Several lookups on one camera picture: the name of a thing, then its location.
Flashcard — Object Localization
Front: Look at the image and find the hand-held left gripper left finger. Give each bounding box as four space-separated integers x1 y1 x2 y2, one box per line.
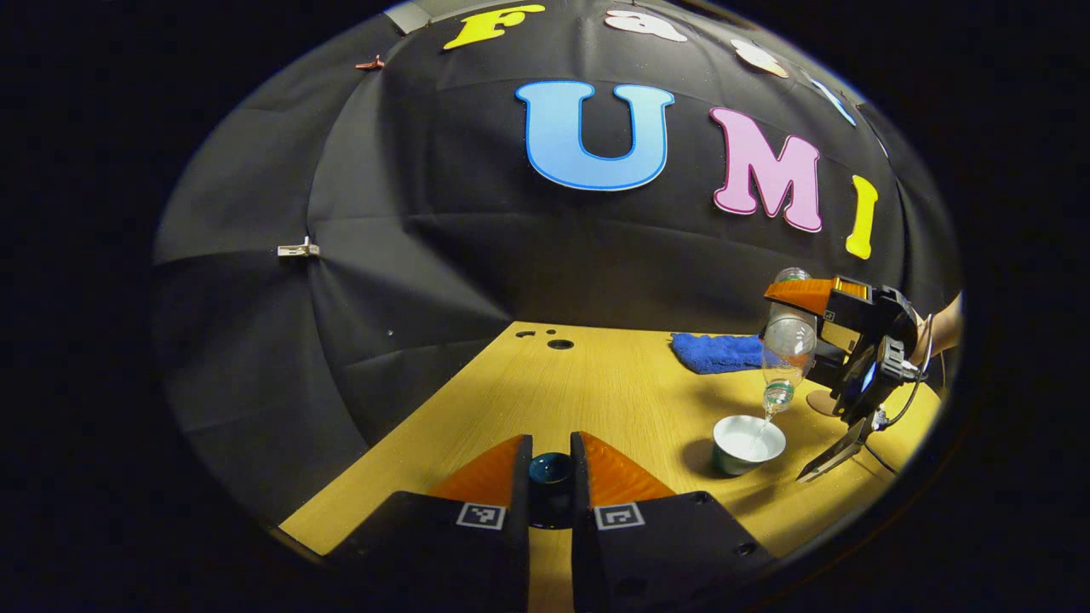
328 434 533 613

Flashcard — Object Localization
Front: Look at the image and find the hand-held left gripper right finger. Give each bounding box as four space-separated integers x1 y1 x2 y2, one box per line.
569 431 776 613

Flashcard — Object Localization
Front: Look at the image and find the clear plastic water bottle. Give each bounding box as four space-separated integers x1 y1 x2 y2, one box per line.
760 266 818 418

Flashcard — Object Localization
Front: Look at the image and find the white teacup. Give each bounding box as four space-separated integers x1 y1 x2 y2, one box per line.
712 415 788 477

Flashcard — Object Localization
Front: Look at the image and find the blue towel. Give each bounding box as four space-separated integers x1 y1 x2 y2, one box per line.
669 332 765 375

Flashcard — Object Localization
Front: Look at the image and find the black backdrop cloth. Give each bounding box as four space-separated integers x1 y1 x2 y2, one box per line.
153 0 959 520

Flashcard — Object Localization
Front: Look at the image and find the thin gripper cable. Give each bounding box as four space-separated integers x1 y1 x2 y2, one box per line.
864 313 938 475

